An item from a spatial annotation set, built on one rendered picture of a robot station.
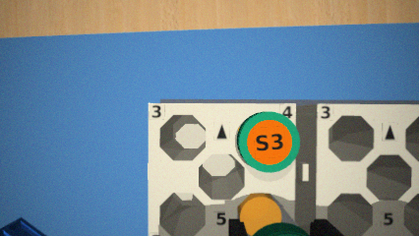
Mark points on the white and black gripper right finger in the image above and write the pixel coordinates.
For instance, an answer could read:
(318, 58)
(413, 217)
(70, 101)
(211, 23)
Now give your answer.
(321, 227)

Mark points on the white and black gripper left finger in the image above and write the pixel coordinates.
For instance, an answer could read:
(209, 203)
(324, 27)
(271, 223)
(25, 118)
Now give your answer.
(236, 228)

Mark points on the green-capped conical tube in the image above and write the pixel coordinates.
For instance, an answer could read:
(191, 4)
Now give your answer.
(268, 141)

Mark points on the blue table mat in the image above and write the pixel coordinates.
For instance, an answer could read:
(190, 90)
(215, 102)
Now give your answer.
(74, 109)

